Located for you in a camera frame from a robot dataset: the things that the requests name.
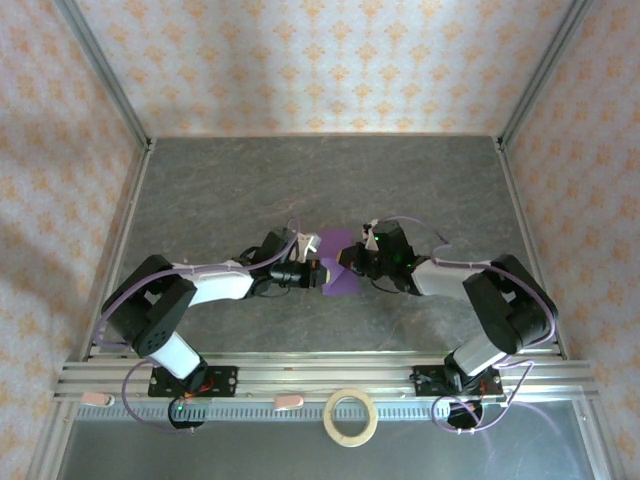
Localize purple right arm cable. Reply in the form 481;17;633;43
379;215;559;435

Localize aluminium frame post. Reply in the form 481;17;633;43
497;0;596;151
53;0;156;151

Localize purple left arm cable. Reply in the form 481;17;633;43
92;215;306;435

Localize grey slotted cable duct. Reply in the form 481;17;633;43
74;402;586;421

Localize beige tape roll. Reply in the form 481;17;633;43
322;387;380;448

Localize grey metal shelf panel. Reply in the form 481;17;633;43
54;418;596;480

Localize purple cloth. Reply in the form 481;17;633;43
317;228;364;296

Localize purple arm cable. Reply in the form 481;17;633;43
92;215;306;435
379;215;559;435

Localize black round cable port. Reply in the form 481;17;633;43
168;399;207;434
446;399;485;434

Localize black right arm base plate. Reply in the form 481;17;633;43
410;364;506;401

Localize aluminium frame leg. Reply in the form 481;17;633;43
572;399;621;480
27;399;76;480

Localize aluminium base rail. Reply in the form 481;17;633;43
53;349;600;404

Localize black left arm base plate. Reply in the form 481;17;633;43
148;364;239;399

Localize aluminium table side rail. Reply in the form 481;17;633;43
493;137;571;359
82;139;156;359

